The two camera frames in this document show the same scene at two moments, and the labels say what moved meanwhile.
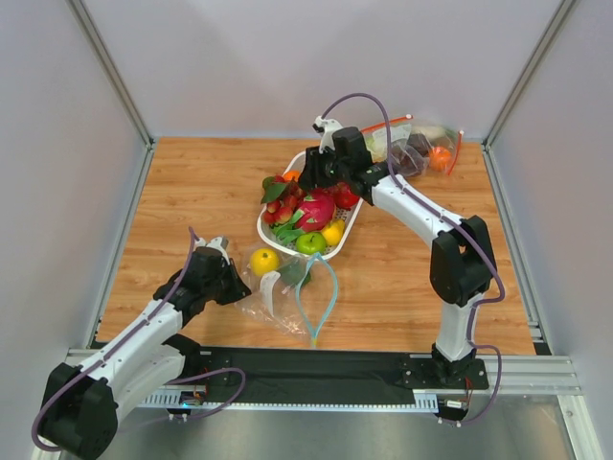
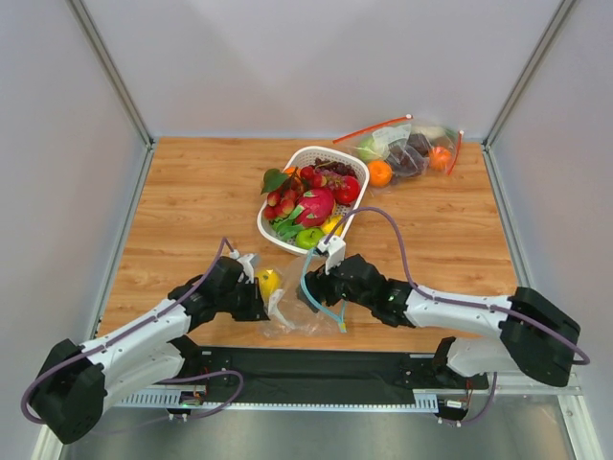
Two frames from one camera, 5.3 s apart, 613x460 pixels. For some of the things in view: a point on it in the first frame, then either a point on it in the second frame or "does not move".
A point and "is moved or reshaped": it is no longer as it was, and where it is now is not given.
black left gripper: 231,282 -> 256,301
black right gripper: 313,169 -> 313,287
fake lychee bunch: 282,197 does not move
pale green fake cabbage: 376,145 does not move
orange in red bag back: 440,158 does not move
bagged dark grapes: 413,157 does not move
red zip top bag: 418,149 does not move
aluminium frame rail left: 109,63 does not move
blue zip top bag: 304,296 is moved or reshaped
